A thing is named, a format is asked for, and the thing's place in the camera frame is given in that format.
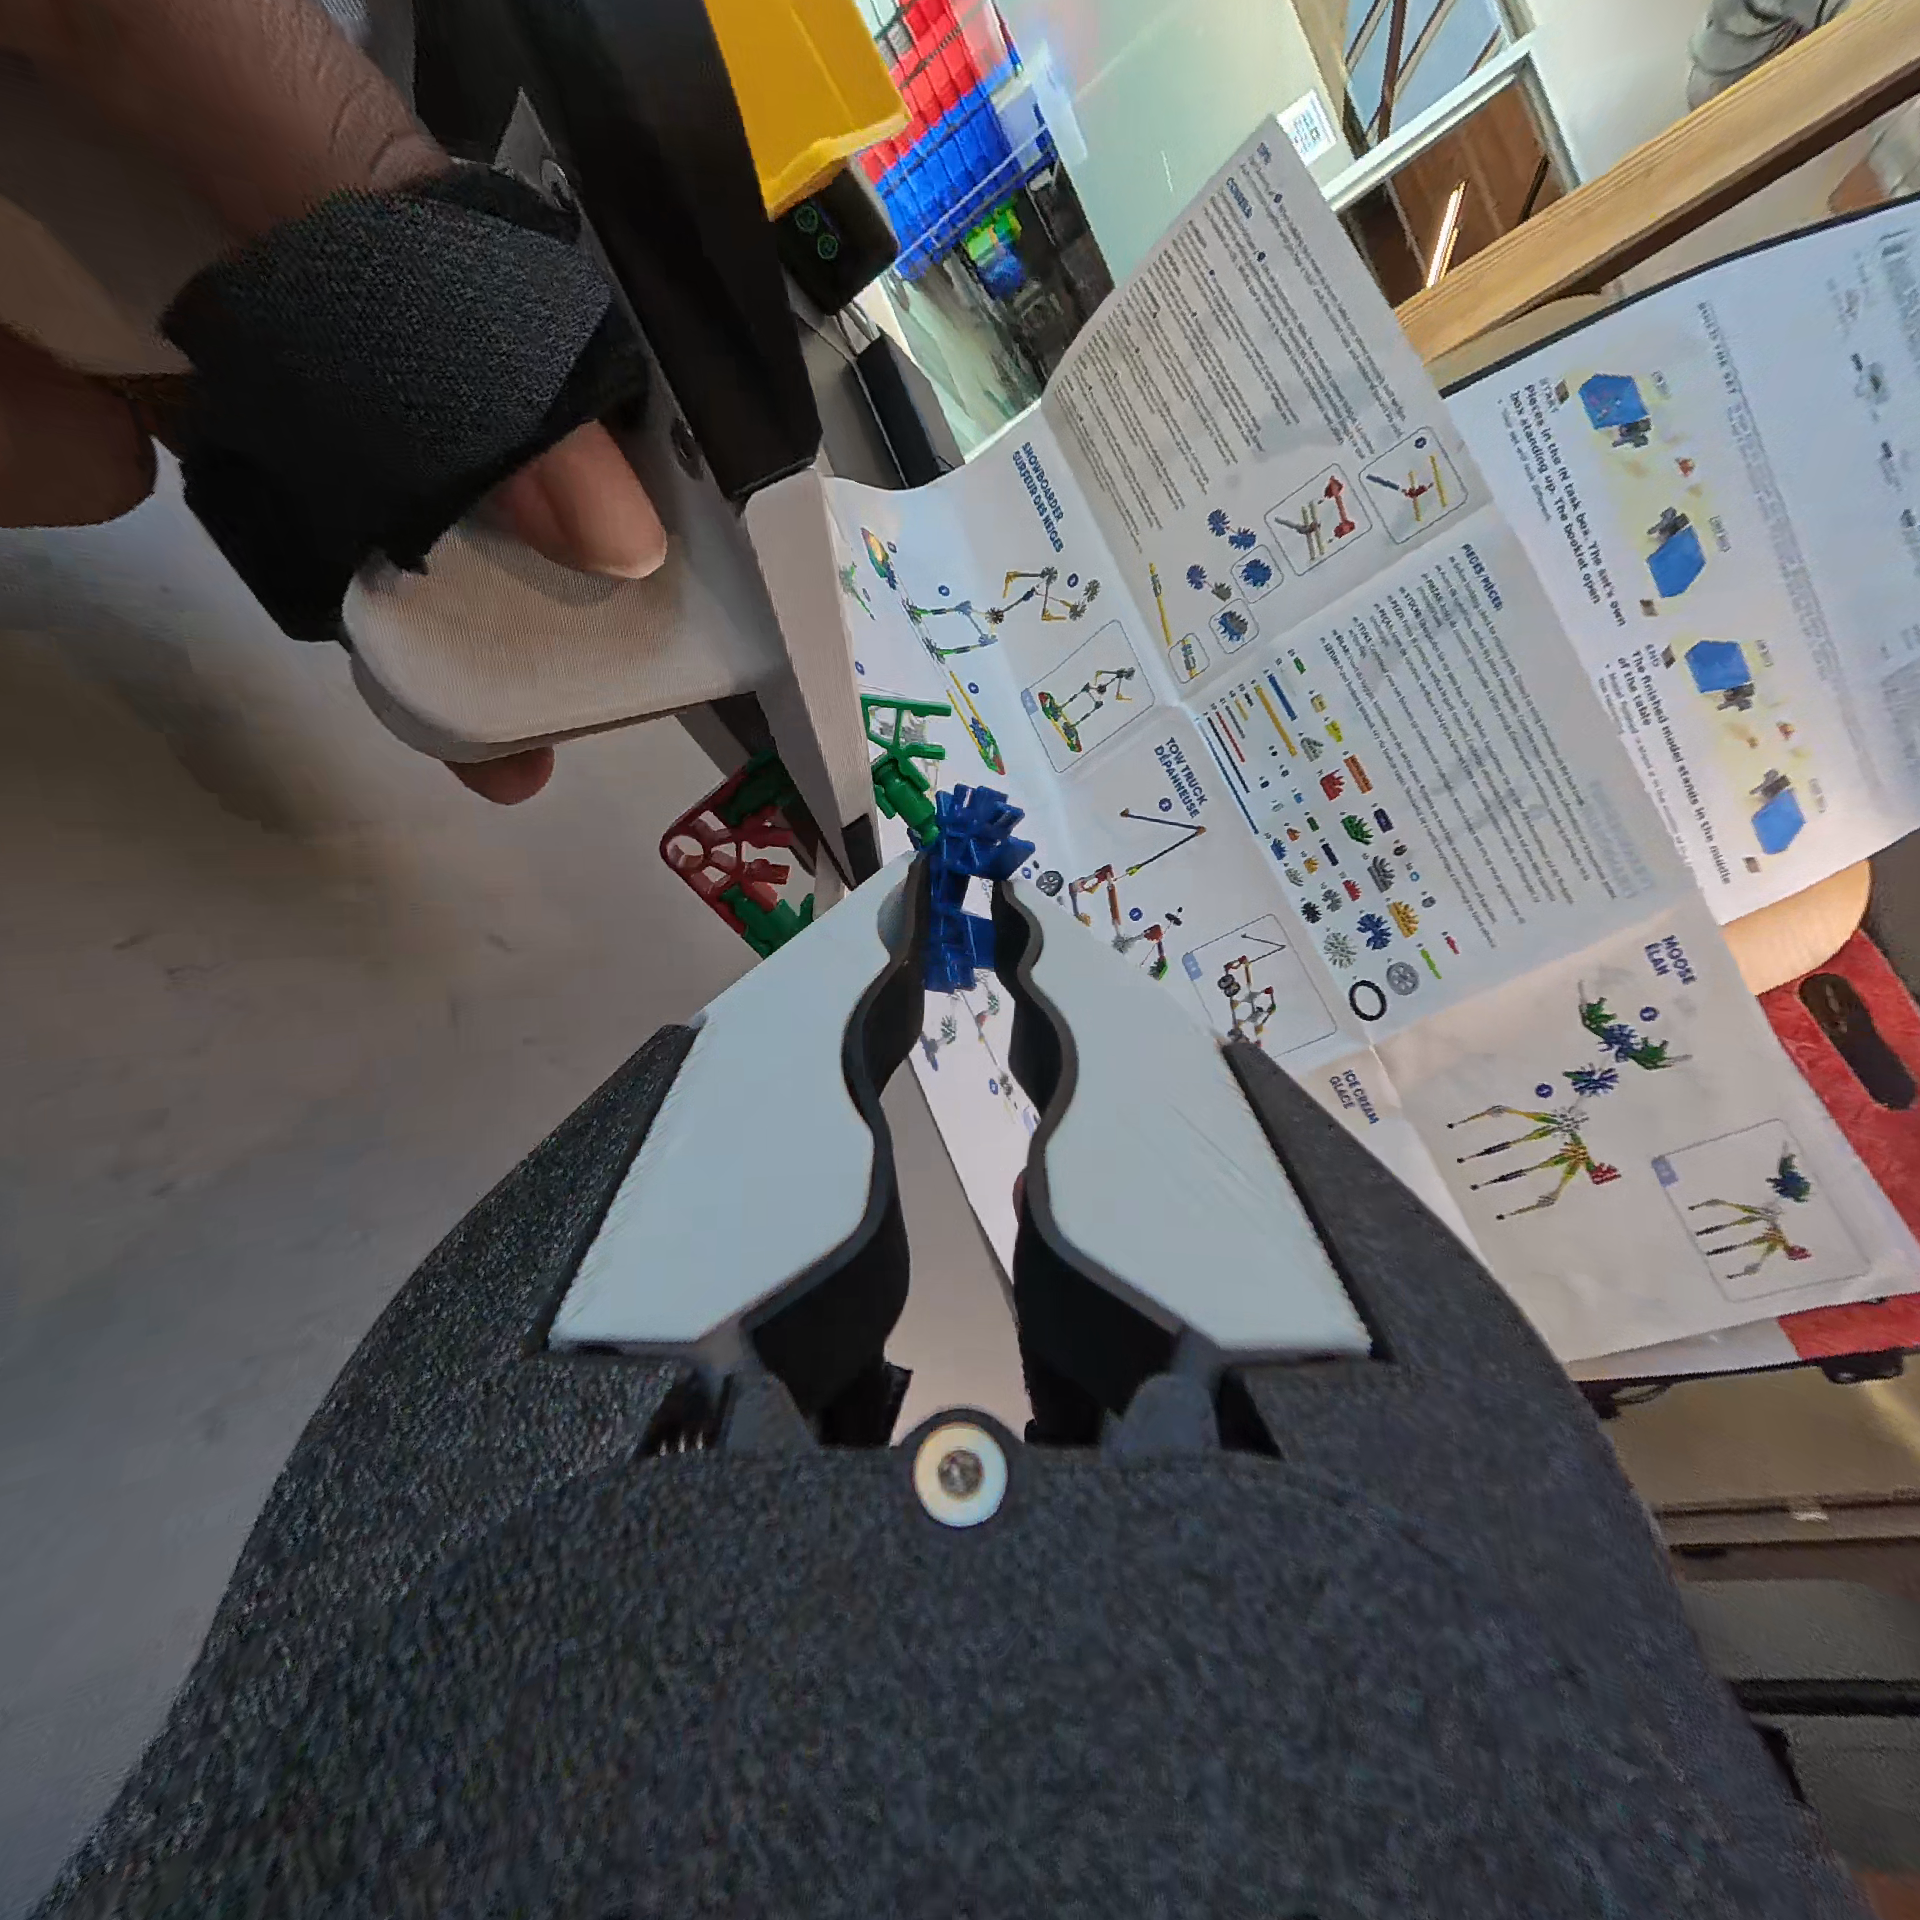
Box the grey desk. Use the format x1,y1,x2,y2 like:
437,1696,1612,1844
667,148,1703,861
0,451,993,1920

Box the yellow parts bin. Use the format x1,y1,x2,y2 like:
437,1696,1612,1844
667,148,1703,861
704,0,912,221

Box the small black device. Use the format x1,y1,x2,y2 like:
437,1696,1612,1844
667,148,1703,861
853,314,964,490

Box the green red toy connector assembly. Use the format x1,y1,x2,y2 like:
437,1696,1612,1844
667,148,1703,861
658,754,829,960

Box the red blue stacked bins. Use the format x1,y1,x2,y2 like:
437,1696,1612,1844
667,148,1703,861
869,0,1071,290

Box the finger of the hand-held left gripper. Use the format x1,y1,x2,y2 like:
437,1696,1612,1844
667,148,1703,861
739,465,879,877

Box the fold-out toy instruction sheet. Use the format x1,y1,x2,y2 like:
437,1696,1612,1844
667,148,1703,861
804,114,1920,1374

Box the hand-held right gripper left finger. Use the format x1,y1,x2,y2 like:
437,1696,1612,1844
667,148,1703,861
551,864,933,1387

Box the red toy box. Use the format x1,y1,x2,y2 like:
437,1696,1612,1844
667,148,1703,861
1753,929,1920,1283

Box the printed task card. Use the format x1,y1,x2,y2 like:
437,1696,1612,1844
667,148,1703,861
1439,192,1920,934

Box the person's left hand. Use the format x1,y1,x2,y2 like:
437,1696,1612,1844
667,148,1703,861
0,0,675,812

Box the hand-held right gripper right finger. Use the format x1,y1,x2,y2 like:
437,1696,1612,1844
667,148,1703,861
993,877,1378,1387

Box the black digital clock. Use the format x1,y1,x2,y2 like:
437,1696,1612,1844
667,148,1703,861
773,192,876,321

